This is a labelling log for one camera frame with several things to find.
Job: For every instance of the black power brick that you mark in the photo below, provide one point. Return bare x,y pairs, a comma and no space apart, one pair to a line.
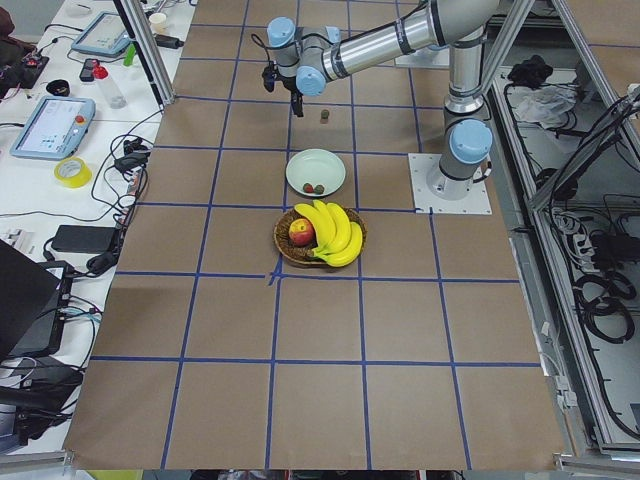
83,239

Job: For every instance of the far teach pendant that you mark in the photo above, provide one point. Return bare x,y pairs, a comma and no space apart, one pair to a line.
105,36

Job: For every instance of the teach pendant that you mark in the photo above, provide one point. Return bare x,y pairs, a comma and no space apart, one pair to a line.
55,128
105,36

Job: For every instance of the yellow banana bunch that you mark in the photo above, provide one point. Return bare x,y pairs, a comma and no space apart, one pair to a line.
339,240

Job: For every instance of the yellow tape roll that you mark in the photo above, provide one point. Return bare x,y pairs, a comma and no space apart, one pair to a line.
72,172

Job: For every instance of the woven wicker basket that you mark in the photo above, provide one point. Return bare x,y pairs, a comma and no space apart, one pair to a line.
294,254

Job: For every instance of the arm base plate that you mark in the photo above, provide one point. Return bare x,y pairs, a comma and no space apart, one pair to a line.
426,58
434,193

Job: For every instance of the white paper cup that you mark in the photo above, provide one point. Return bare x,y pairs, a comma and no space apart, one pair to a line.
158,22

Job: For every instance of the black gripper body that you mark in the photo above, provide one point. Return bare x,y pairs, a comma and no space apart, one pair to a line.
293,90

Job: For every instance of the white crumpled cloth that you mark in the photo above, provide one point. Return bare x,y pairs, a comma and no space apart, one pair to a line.
548,106

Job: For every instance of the near teach pendant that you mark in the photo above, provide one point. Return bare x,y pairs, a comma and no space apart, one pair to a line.
55,128

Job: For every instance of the black remote device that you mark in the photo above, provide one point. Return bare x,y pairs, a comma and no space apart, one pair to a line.
86,74

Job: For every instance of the red apple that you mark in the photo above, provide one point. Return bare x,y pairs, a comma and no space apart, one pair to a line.
301,232

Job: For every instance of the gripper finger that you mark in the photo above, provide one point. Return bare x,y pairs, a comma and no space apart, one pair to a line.
297,104

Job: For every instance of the black laptop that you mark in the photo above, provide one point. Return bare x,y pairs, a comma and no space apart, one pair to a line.
33,297

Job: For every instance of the black power adapter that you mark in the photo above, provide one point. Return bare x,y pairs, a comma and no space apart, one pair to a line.
166,41

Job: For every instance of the clear bottle red cap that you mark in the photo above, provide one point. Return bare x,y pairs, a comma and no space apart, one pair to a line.
110,90

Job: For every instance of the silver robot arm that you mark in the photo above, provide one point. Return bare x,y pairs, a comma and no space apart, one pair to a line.
373,120

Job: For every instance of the aluminium frame post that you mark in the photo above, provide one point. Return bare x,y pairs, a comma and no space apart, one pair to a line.
140,33

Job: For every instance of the light green plate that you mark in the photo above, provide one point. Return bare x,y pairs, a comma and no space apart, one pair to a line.
315,167

